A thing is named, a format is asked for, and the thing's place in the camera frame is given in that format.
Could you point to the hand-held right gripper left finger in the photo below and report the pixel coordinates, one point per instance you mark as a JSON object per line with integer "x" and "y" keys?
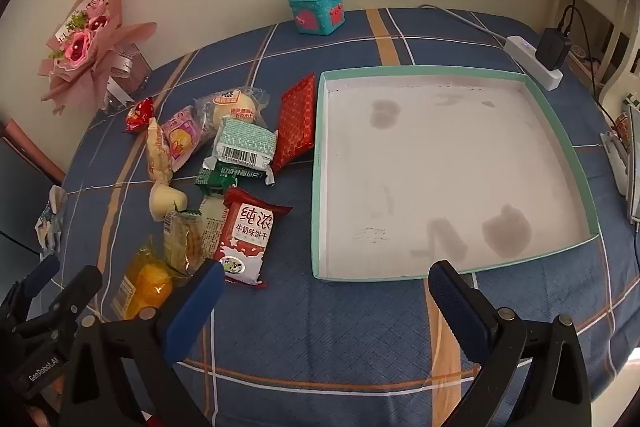
{"x": 195, "y": 307}

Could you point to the white power strip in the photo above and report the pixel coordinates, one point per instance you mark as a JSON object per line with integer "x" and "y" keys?
{"x": 520, "y": 47}

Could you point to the teal toy box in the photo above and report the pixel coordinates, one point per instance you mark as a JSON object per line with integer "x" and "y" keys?
{"x": 315, "y": 7}

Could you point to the pink purple snack packet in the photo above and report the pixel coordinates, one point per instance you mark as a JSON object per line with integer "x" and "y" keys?
{"x": 182, "y": 137}

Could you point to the small red snack packet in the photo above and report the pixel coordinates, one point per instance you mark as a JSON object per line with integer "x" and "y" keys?
{"x": 140, "y": 114}

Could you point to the black charger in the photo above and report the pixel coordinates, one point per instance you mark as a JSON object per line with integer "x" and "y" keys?
{"x": 552, "y": 49}

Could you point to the white tray with green rim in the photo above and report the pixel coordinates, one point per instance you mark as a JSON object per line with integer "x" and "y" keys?
{"x": 425, "y": 157}

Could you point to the red patterned snack packet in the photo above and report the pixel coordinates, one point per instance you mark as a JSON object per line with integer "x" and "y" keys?
{"x": 295, "y": 122}

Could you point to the white wooden chair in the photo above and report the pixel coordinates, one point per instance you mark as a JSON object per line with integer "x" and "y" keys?
{"x": 620, "y": 72}

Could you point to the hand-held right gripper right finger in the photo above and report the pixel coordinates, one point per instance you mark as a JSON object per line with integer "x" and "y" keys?
{"x": 457, "y": 312}

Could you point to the pink flower bouquet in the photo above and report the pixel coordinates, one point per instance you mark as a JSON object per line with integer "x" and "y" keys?
{"x": 85, "y": 42}

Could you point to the green white barcode packet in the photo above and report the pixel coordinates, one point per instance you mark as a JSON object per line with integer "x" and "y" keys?
{"x": 245, "y": 142}

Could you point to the jelly cup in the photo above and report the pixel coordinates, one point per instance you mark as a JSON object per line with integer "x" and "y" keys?
{"x": 165, "y": 202}

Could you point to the beige bread packet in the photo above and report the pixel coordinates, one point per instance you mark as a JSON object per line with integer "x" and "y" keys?
{"x": 157, "y": 152}

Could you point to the blue plaid tablecloth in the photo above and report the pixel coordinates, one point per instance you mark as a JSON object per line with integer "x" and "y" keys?
{"x": 350, "y": 332}

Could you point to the clear steamed cake packet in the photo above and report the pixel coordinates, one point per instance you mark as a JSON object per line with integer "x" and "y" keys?
{"x": 235, "y": 104}

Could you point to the blue white plastic packet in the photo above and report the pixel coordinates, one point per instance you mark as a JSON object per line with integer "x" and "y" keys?
{"x": 50, "y": 217}

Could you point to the orange jelly packet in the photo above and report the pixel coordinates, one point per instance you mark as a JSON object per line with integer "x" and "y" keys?
{"x": 145, "y": 282}

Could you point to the dark green snack packet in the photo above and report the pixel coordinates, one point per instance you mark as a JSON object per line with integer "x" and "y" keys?
{"x": 220, "y": 177}

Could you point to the red milk biscuit packet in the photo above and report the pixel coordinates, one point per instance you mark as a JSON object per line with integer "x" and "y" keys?
{"x": 247, "y": 237}

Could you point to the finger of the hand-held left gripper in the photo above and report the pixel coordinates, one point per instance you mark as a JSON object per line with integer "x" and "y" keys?
{"x": 42, "y": 271}
{"x": 77, "y": 289}

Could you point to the clear cracker packet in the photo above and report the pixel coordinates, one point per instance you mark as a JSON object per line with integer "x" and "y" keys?
{"x": 185, "y": 237}

